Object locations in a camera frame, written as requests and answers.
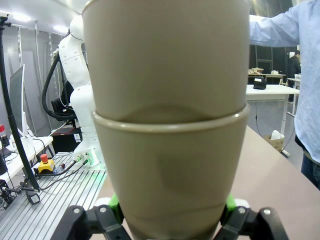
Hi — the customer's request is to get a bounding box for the black corrugated cable conduit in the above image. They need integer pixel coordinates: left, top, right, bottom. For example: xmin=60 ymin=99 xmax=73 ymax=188
xmin=41 ymin=56 xmax=78 ymax=122

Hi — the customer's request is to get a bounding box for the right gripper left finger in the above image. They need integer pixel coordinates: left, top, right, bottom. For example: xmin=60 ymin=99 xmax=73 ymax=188
xmin=62 ymin=193 xmax=131 ymax=240

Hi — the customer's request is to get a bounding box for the white plastic bag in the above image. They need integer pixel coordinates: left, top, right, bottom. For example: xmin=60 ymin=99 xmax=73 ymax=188
xmin=270 ymin=129 xmax=286 ymax=141

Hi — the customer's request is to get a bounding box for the person in dark clothes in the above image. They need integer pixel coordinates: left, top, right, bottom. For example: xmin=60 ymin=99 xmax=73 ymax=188
xmin=287 ymin=49 xmax=302 ymax=103

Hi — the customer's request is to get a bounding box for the black tripod pole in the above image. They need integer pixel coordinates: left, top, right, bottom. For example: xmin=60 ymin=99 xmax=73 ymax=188
xmin=0 ymin=16 xmax=41 ymax=194

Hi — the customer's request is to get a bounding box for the black bag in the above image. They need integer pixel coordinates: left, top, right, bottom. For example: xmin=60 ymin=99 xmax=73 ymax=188
xmin=252 ymin=76 xmax=267 ymax=91

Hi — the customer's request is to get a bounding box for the yellow emergency stop button box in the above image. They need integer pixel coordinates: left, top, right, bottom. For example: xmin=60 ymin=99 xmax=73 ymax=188
xmin=37 ymin=153 xmax=56 ymax=174

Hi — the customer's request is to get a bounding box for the person in blue shirt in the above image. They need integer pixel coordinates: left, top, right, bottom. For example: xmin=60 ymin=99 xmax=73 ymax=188
xmin=294 ymin=0 xmax=320 ymax=191

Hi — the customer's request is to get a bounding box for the wooden table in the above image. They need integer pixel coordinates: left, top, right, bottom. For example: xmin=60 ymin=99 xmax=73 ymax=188
xmin=247 ymin=72 xmax=287 ymax=86

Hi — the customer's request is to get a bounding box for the person's left forearm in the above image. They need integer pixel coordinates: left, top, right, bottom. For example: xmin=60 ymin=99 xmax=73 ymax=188
xmin=248 ymin=7 xmax=301 ymax=48

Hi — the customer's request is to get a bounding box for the white-framed monitor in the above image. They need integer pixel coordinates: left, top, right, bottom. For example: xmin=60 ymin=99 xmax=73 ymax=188
xmin=9 ymin=64 xmax=30 ymax=137

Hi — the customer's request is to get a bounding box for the small black clamp device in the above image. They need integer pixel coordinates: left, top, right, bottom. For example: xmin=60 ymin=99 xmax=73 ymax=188
xmin=25 ymin=189 xmax=41 ymax=205

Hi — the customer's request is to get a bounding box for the beige tumbler cup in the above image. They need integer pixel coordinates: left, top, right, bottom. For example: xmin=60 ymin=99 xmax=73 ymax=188
xmin=91 ymin=102 xmax=251 ymax=240
xmin=81 ymin=0 xmax=251 ymax=125

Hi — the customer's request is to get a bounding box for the aluminium slatted mounting platform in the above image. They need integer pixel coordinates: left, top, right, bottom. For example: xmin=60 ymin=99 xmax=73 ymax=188
xmin=0 ymin=152 xmax=109 ymax=240

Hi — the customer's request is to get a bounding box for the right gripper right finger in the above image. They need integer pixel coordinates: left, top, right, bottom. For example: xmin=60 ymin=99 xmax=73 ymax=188
xmin=214 ymin=193 xmax=291 ymax=240

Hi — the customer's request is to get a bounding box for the white desk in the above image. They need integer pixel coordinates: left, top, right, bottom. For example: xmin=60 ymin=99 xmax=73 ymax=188
xmin=245 ymin=84 xmax=301 ymax=137
xmin=0 ymin=135 xmax=55 ymax=181

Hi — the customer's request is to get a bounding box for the black office chair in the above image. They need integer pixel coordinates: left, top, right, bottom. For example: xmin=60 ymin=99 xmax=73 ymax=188
xmin=50 ymin=79 xmax=76 ymax=126

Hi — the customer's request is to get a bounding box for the black case with red trim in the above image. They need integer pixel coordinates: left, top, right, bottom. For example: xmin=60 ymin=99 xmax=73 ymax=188
xmin=51 ymin=126 xmax=83 ymax=155

